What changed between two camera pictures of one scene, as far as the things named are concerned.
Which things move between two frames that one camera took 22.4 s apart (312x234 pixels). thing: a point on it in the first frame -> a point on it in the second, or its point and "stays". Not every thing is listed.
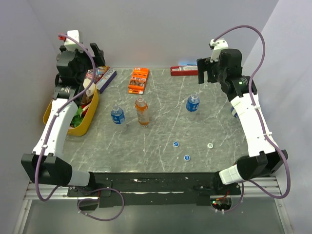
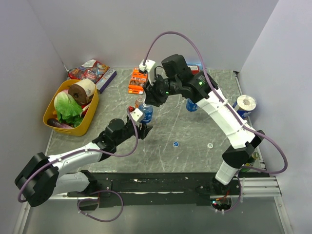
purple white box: (107, 79) stays
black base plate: (151, 189) stays
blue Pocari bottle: (193, 103) stays
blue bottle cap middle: (176, 144) stays
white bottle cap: (210, 145) stays
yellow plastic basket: (80, 129) stays
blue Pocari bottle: (117, 115) -> (147, 111)
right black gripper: (204, 65) -> (151, 97)
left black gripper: (99, 54) -> (141, 133)
